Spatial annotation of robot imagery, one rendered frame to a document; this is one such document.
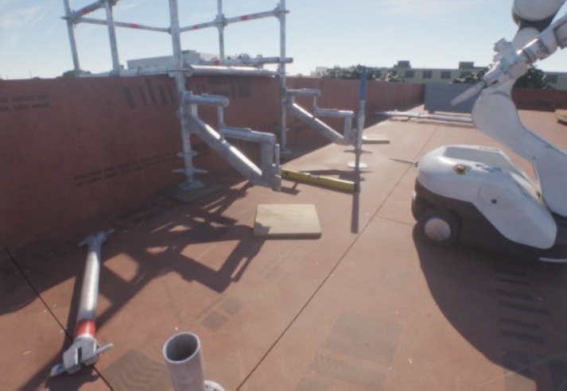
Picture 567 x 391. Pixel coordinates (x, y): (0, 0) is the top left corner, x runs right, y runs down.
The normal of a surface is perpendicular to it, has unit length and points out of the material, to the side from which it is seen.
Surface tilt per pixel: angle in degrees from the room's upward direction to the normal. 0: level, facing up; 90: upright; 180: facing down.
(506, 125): 90
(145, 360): 0
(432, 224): 90
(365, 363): 0
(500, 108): 90
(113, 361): 0
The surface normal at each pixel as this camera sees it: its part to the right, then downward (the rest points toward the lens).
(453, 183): -0.62, 0.25
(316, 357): 0.00, -0.94
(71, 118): 0.83, 0.18
